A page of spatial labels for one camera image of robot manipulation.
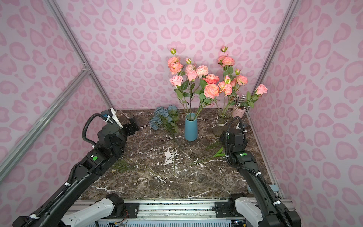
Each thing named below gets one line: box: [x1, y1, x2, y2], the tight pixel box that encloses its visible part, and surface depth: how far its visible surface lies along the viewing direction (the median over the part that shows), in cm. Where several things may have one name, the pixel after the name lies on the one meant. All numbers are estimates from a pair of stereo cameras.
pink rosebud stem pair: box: [185, 57, 198, 114], surface depth 78 cm
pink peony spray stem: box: [217, 45, 249, 114], surface depth 83 cm
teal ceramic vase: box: [184, 112, 199, 142], surface depth 93 cm
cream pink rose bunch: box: [194, 83, 220, 118], surface depth 69 cm
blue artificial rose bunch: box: [148, 104, 180, 140], surface depth 108 cm
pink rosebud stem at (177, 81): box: [169, 75, 191, 114], surface depth 74 cm
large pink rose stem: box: [202, 73, 220, 85], surface depth 74 cm
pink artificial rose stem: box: [241, 83, 268, 109], surface depth 73 cm
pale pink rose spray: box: [196, 64, 209, 79], surface depth 76 cm
